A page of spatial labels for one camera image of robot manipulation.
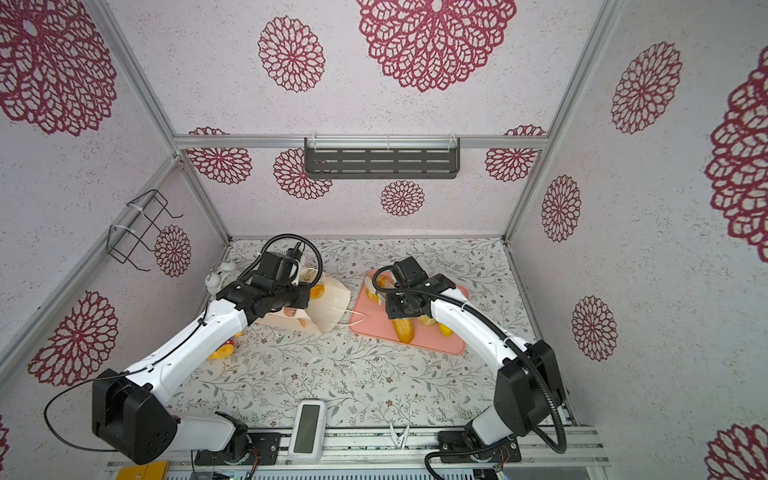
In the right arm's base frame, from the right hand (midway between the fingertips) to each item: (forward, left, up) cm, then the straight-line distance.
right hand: (392, 303), depth 83 cm
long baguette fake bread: (-2, -4, -11) cm, 12 cm away
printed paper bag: (+8, +22, -14) cm, 27 cm away
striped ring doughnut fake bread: (-2, +3, +12) cm, 13 cm away
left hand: (0, +24, +2) cm, 24 cm away
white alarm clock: (+12, +54, -3) cm, 56 cm away
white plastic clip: (-31, -2, -14) cm, 34 cm away
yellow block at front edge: (-40, +55, -13) cm, 69 cm away
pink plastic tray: (+3, +7, -14) cm, 16 cm away
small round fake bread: (+1, -10, -12) cm, 16 cm away
